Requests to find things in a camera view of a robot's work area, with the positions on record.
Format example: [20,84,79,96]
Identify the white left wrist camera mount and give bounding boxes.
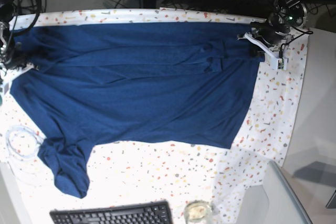
[237,33,289,70]

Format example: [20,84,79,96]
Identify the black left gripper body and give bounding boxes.
[250,14,293,47]

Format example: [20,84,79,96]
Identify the black computer keyboard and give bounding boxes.
[49,201,173,224]

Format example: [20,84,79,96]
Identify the dark blue t-shirt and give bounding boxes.
[10,22,264,198]

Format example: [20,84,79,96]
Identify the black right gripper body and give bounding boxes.
[1,49,28,70]

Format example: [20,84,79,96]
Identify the terrazzo patterned table cloth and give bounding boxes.
[1,8,308,223]

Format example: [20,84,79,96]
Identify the clear glass jar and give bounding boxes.
[184,200,214,224]

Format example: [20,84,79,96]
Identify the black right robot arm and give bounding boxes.
[1,0,42,70]

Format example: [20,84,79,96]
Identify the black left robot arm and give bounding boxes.
[248,0,310,49]

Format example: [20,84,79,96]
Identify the coiled white cable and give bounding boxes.
[5,125,57,187]

